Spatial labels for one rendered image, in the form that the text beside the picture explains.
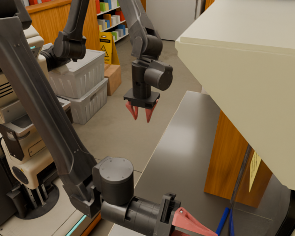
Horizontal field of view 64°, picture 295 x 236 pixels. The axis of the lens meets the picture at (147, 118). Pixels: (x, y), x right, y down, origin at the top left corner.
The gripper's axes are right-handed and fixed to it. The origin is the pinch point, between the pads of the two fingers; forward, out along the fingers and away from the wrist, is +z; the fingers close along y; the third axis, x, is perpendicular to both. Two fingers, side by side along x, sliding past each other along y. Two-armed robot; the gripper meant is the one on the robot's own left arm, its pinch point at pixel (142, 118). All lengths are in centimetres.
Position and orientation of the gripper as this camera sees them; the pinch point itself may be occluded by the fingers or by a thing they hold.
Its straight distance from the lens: 79.6
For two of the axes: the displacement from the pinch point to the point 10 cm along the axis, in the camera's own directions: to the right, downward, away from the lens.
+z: 0.0, 8.2, 5.7
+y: 9.3, 2.0, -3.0
